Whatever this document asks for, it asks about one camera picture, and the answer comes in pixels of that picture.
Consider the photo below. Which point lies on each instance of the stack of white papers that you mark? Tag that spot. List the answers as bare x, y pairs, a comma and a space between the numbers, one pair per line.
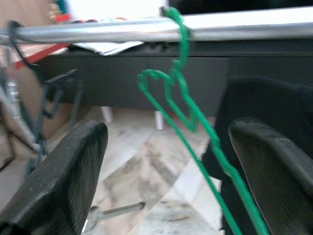
110, 47

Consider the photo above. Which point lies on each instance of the black tiered hanger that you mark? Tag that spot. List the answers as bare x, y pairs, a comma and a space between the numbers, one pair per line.
61, 79

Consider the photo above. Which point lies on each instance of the silver metal clothes rack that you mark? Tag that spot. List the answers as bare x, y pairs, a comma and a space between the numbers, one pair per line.
97, 33

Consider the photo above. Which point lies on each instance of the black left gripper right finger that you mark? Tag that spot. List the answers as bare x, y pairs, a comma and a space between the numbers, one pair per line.
276, 176

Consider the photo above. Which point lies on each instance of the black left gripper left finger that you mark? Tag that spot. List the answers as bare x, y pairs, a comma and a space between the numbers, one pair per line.
56, 186

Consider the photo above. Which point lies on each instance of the black flat television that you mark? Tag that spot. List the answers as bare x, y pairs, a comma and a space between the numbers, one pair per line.
244, 5

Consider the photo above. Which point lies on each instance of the black shirt with green logo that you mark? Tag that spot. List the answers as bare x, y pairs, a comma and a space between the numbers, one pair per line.
269, 102

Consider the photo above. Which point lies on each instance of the black television cabinet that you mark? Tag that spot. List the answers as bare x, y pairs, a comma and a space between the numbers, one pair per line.
122, 80

